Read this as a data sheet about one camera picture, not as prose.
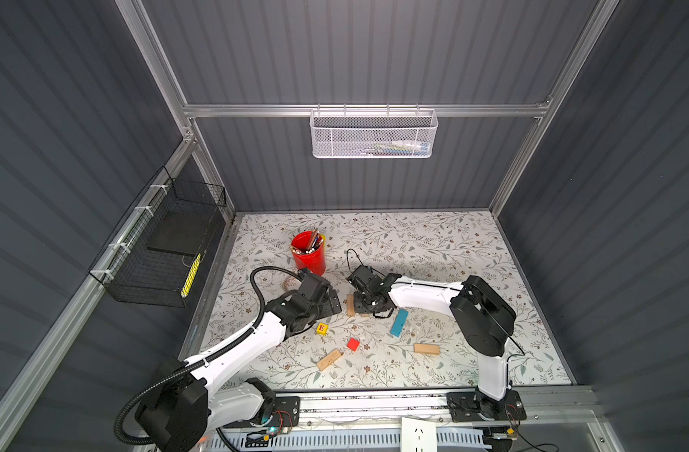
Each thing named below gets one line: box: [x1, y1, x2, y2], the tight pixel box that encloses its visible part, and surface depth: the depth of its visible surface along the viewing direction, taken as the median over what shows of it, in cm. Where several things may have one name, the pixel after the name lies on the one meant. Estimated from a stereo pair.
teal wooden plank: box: [389, 307, 409, 338], surface depth 91 cm
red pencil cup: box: [290, 228, 327, 276], surface depth 96 cm
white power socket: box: [400, 417, 438, 452], surface depth 68 cm
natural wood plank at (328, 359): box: [316, 348, 343, 372], surface depth 83 cm
